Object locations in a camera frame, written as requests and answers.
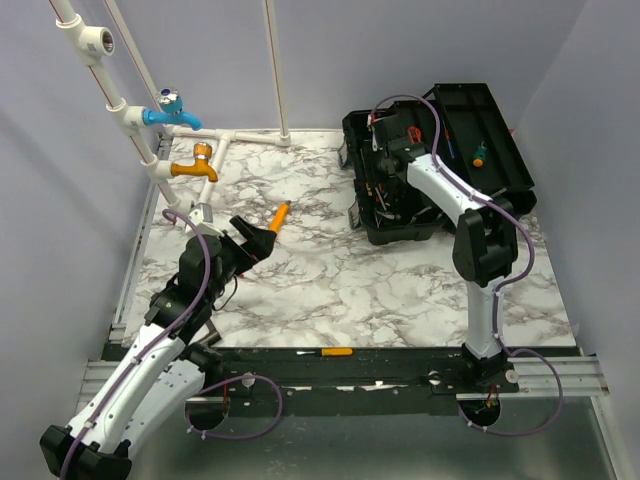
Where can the black plastic toolbox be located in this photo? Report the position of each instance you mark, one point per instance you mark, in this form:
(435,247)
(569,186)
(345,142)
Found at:
(471,115)

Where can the blue water tap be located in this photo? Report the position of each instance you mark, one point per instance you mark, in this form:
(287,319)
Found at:
(171,111)

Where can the red black utility knife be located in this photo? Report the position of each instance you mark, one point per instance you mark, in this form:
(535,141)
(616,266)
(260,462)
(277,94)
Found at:
(414,134)

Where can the aluminium extrusion rail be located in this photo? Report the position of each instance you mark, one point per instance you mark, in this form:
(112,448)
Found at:
(579,377)

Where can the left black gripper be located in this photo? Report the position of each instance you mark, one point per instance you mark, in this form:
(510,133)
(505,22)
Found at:
(259,245)

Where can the black long nose pliers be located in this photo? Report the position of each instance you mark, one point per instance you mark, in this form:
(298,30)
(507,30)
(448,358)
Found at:
(387,215)

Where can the green stubby screwdriver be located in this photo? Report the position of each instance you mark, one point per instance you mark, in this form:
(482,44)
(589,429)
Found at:
(480,156)

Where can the orange handle screwdriver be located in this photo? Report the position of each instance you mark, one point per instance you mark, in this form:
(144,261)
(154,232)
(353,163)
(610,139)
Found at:
(327,352)

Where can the red black pliers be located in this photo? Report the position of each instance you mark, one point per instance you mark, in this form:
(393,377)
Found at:
(373,191)

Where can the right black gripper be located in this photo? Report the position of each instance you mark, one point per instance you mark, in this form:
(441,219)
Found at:
(380,152)

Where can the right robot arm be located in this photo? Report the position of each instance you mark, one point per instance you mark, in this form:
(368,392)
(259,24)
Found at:
(485,248)

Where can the yellow black electric screwdriver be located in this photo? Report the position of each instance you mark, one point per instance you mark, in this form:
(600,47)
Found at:
(280,217)

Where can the blue handle screwdriver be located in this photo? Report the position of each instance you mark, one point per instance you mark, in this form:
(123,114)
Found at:
(449,143)

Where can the orange water tap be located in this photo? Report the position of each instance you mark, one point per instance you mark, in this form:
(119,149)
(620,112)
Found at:
(202,154)

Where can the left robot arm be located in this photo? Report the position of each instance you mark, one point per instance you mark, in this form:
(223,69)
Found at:
(162,368)

